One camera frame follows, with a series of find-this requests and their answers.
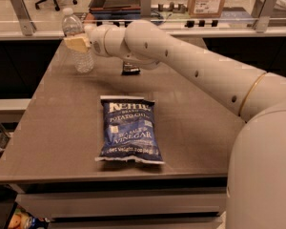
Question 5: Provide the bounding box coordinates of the left metal glass bracket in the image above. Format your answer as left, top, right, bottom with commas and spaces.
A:
10, 0, 36, 36

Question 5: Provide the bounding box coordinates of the right metal glass bracket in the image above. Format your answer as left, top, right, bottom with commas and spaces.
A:
252, 0, 278, 33

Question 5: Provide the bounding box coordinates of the brown cardboard box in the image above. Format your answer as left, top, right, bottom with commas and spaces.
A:
188, 0, 225, 18

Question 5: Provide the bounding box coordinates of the metal glass bracket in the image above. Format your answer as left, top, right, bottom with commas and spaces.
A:
140, 0, 152, 18
252, 0, 278, 33
10, 0, 36, 36

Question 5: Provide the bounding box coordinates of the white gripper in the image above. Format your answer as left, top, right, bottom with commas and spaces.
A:
64, 24, 109, 57

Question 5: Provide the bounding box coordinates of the colourful snack box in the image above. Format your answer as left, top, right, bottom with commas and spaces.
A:
7, 205, 50, 229

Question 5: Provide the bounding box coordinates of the clear plastic water bottle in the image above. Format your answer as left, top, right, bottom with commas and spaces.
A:
62, 8, 93, 73

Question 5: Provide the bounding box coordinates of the small black snack bar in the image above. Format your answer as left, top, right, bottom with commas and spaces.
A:
121, 62, 140, 75

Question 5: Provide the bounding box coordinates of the grey bin with items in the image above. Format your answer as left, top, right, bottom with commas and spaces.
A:
89, 0, 141, 17

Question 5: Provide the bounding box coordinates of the middle metal glass bracket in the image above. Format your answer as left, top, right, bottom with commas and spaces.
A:
140, 0, 152, 18

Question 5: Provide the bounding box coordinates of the blue Kettle chips bag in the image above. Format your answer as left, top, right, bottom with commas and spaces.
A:
95, 95, 164, 164

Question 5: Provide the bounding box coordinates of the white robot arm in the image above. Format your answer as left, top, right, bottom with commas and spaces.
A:
65, 20, 286, 229

